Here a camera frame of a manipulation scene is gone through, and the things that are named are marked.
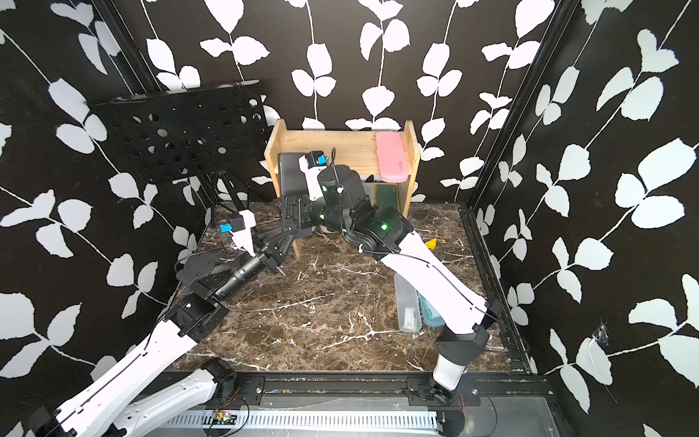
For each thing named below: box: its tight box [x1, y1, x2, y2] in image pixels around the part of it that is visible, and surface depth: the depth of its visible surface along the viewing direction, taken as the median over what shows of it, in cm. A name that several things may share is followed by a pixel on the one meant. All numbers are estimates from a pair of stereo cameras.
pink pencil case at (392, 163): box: [375, 132, 409, 183], surface depth 75 cm
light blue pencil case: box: [417, 292, 446, 327], surface depth 90 cm
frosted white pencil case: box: [394, 273, 423, 334], surface depth 91 cm
